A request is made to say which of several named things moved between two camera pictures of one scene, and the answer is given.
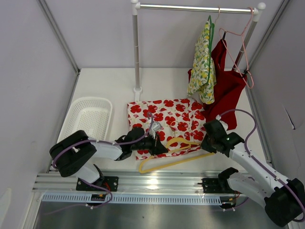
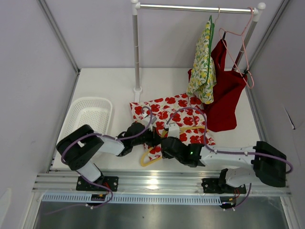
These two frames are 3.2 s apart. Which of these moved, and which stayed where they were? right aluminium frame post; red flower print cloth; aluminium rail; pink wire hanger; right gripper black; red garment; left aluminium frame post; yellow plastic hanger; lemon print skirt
Moved: yellow plastic hanger; red flower print cloth; right gripper black
Stayed: lemon print skirt; red garment; aluminium rail; right aluminium frame post; left aluminium frame post; pink wire hanger
